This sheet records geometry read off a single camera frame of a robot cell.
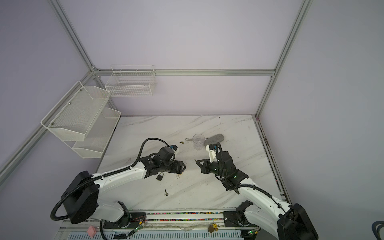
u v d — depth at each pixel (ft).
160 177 2.88
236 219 2.17
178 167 2.43
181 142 3.42
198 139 3.42
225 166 1.98
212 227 2.30
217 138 3.39
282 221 1.35
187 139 3.49
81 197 1.37
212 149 2.35
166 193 2.70
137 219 2.40
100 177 1.50
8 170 1.63
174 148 2.56
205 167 2.26
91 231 2.26
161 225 2.40
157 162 2.12
